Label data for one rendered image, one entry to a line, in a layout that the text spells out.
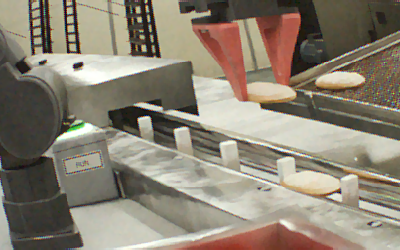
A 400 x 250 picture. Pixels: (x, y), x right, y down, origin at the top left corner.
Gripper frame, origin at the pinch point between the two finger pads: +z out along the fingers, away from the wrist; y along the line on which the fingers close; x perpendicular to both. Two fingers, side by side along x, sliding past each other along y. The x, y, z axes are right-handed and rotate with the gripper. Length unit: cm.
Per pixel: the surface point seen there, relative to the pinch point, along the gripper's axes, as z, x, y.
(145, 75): 1.7, 45.1, 2.7
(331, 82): 2.8, 11.9, 13.1
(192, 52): 63, 700, 226
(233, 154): 7.1, 10.5, 0.0
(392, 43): 0.5, 19.4, 29.1
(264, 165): 7.9, 6.0, 1.2
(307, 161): 7.2, -1.0, 2.9
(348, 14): 23, 360, 204
